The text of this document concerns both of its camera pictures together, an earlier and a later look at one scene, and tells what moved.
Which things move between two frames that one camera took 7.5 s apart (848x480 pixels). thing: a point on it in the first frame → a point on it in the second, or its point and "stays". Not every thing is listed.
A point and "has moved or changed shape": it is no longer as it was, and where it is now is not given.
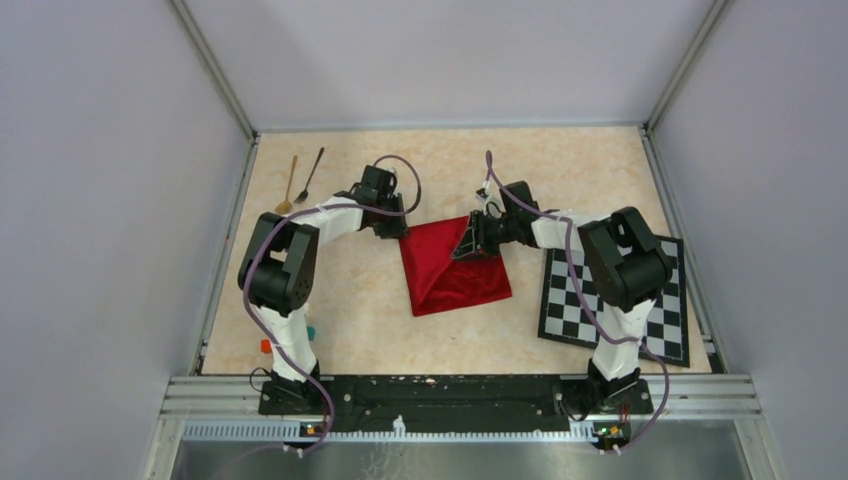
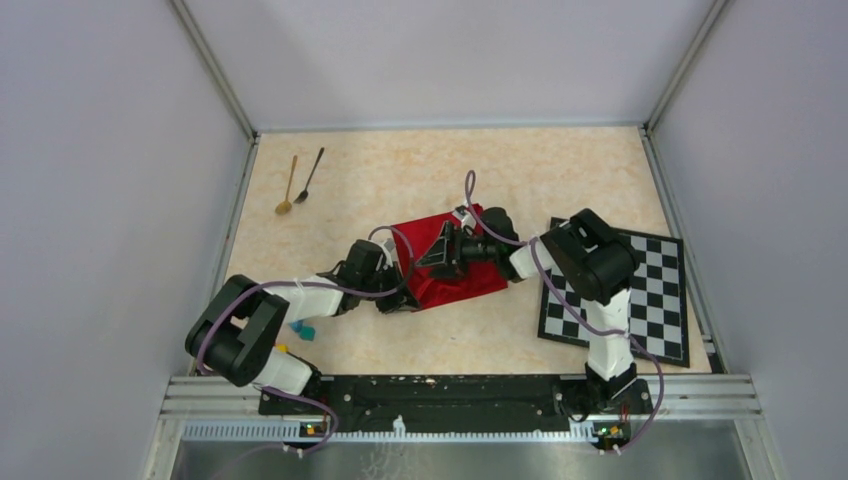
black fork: x=304 y=194 stays
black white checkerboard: x=572 y=307 stays
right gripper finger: x=468 y=245 → x=443 y=255
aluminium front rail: x=232 y=409 stays
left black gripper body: x=389 y=225 → x=384 y=278
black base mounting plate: x=454 y=403 stays
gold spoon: x=285 y=206 stays
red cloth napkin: x=439 y=282 has moved or changed shape
